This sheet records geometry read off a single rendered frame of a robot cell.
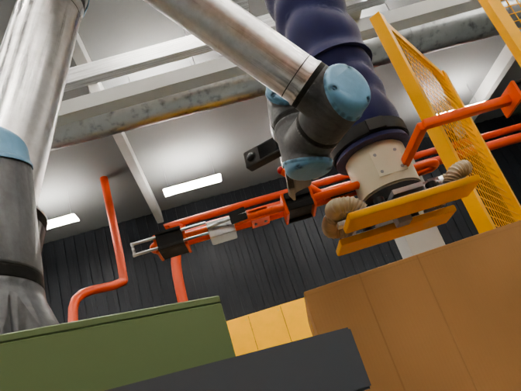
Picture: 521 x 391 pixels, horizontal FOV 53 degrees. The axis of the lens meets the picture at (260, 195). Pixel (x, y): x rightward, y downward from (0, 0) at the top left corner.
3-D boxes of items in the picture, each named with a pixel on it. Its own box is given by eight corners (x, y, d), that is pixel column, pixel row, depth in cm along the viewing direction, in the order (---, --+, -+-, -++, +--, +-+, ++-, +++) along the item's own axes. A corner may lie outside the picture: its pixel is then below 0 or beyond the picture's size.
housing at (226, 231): (237, 238, 141) (233, 223, 142) (236, 230, 134) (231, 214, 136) (212, 246, 140) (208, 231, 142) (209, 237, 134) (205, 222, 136)
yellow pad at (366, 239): (446, 223, 152) (439, 208, 154) (457, 209, 143) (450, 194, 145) (337, 257, 149) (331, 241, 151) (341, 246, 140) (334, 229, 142)
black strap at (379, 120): (400, 158, 158) (395, 147, 159) (419, 116, 137) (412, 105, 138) (329, 179, 156) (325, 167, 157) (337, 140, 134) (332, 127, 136)
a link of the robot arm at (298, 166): (304, 153, 90) (288, 97, 96) (278, 187, 100) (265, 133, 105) (350, 154, 94) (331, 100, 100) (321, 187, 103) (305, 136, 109)
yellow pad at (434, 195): (468, 196, 135) (460, 180, 137) (482, 180, 126) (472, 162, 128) (345, 234, 132) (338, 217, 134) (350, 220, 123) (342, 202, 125)
